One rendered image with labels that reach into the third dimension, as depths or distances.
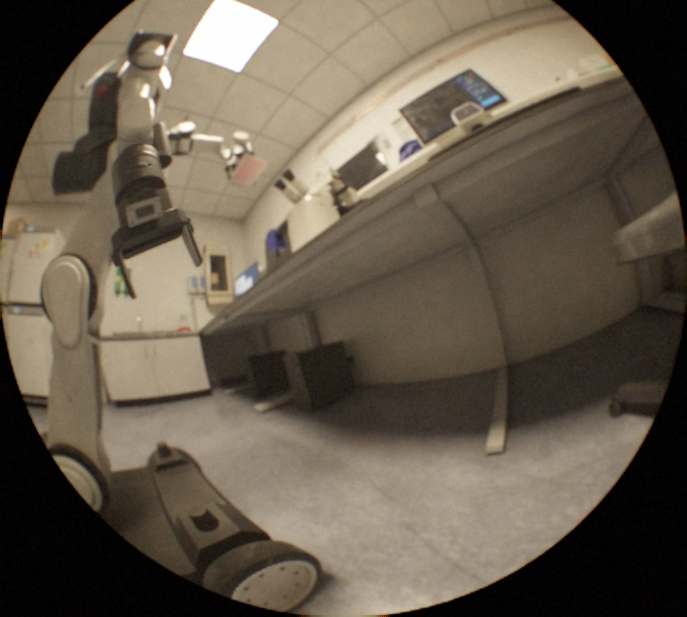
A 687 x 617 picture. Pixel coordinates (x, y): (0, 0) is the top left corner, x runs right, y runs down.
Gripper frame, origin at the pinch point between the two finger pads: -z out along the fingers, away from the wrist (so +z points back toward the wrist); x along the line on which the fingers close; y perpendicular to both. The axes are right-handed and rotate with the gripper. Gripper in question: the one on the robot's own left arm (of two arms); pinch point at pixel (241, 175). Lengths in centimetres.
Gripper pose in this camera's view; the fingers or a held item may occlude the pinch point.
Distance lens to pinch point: 80.4
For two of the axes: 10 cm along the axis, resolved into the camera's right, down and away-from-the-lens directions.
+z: -3.9, -8.5, 3.6
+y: -6.4, 5.3, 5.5
